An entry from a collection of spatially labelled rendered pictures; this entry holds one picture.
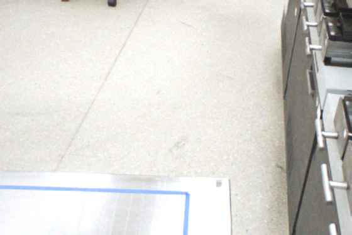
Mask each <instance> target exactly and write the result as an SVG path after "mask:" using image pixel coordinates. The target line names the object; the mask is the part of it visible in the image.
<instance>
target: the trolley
mask: <svg viewBox="0 0 352 235"><path fill-rule="evenodd" d="M0 235H232V217H231V184H230V179H229V178H205V177H174V176H158V175H127V174H110V173H79V172H47V171H41V172H31V171H14V170H0Z"/></svg>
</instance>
